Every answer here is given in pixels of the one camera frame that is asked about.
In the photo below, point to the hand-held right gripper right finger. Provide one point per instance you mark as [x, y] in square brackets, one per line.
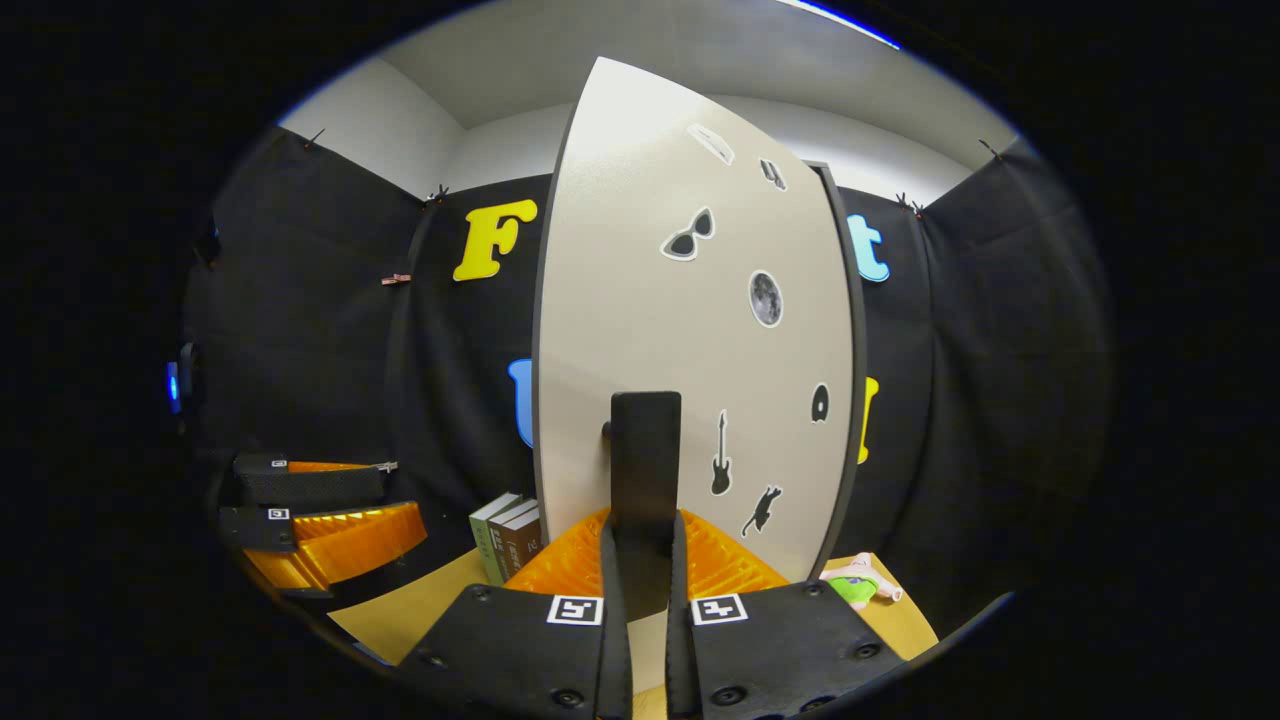
[680, 640]

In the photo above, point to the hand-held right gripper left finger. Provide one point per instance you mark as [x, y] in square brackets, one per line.
[615, 620]

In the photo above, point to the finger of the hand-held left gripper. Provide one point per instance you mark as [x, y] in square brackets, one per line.
[310, 483]
[340, 545]

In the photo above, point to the beige cabinet door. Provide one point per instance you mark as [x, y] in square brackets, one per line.
[640, 320]

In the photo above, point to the black backdrop cloth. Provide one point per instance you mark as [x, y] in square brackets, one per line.
[300, 330]

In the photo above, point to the green and white plush toy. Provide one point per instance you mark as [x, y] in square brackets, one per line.
[855, 585]

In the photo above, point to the black cloth clip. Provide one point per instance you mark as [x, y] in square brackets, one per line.
[315, 136]
[908, 207]
[437, 194]
[990, 150]

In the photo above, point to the long ceiling light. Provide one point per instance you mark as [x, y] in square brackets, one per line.
[860, 28]

